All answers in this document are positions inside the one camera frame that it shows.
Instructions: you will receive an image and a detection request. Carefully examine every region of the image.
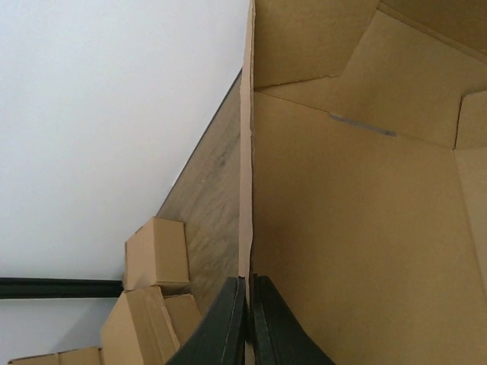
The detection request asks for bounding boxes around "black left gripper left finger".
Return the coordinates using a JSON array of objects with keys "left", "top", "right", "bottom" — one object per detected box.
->
[{"left": 168, "top": 277, "right": 246, "bottom": 365}]

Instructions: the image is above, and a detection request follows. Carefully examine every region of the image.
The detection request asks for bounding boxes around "black left frame post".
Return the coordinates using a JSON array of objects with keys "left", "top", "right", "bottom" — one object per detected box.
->
[{"left": 1, "top": 278, "right": 123, "bottom": 300}]

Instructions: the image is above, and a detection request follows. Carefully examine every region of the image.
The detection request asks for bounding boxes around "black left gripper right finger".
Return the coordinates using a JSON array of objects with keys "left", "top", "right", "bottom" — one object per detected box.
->
[{"left": 251, "top": 274, "right": 333, "bottom": 364}]

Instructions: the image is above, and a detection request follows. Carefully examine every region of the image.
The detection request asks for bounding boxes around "tilted small cardboard box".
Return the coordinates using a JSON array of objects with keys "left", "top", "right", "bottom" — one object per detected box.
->
[{"left": 123, "top": 217, "right": 190, "bottom": 290}]

